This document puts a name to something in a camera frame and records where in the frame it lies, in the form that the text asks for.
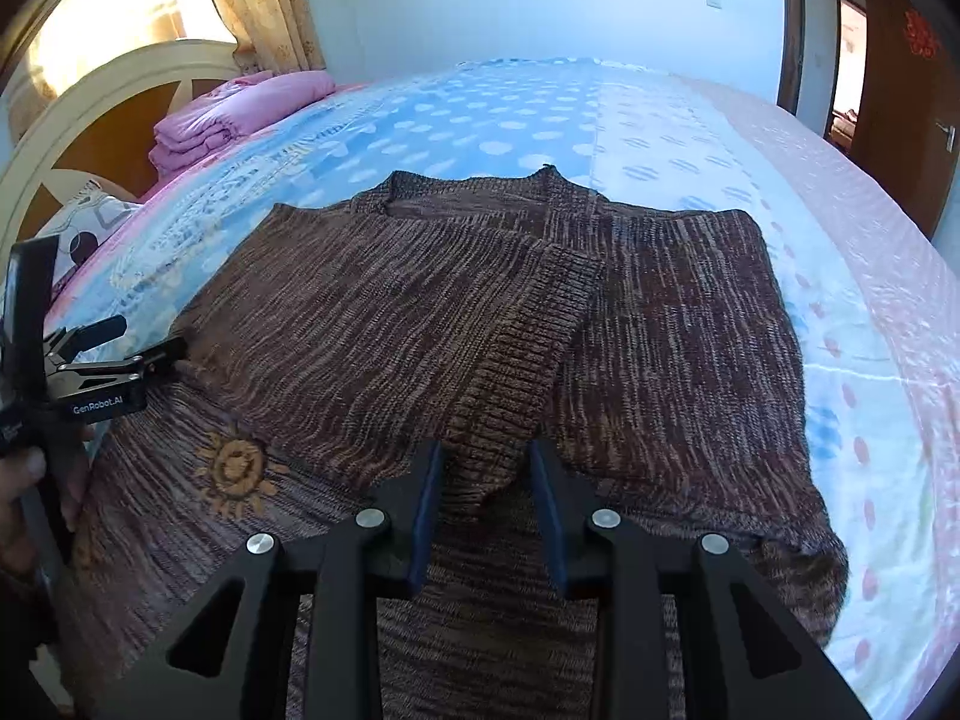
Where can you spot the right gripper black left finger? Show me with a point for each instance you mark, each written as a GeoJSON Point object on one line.
{"type": "Point", "coordinates": [228, 652]}

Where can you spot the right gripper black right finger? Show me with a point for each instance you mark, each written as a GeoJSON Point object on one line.
{"type": "Point", "coordinates": [685, 627]}

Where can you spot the brown knit sweater sun motifs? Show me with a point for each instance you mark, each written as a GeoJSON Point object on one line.
{"type": "Point", "coordinates": [653, 348]}

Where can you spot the person's left hand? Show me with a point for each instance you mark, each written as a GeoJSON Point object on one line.
{"type": "Point", "coordinates": [22, 504]}

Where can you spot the patterned white pillow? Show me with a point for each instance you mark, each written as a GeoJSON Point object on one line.
{"type": "Point", "coordinates": [82, 226]}

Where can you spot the white wooden headboard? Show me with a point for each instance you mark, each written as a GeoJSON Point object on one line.
{"type": "Point", "coordinates": [101, 130]}

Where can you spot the folded purple quilt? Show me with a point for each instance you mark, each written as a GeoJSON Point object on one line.
{"type": "Point", "coordinates": [230, 112]}

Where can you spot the pink bed sheet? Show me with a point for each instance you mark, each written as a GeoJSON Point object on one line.
{"type": "Point", "coordinates": [875, 309]}

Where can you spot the blue polka dot bed blanket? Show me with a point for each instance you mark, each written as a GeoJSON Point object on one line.
{"type": "Point", "coordinates": [596, 121]}

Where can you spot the beige patterned curtain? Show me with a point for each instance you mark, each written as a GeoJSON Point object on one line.
{"type": "Point", "coordinates": [275, 35]}

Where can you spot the brown wooden door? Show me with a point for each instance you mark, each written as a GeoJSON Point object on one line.
{"type": "Point", "coordinates": [896, 139]}

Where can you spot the red double happiness decal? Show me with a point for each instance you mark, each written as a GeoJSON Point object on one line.
{"type": "Point", "coordinates": [920, 35]}

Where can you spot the silver door handle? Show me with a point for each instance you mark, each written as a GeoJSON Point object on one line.
{"type": "Point", "coordinates": [950, 134]}

